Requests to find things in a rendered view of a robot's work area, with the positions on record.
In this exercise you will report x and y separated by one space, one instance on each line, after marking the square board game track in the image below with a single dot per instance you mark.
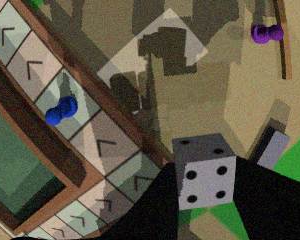
109 105

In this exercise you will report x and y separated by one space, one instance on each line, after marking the square wooden game board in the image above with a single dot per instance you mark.
35 175

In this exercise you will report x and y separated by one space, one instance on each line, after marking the blue pawn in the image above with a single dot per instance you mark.
66 107

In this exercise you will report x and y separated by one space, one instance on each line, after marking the purple pawn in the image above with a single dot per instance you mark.
261 34

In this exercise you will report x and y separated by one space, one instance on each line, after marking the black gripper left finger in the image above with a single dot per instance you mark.
154 216

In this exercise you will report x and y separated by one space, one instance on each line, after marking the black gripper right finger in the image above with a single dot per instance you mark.
268 203

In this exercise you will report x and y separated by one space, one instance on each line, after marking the white die with black pips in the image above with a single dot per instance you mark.
205 170

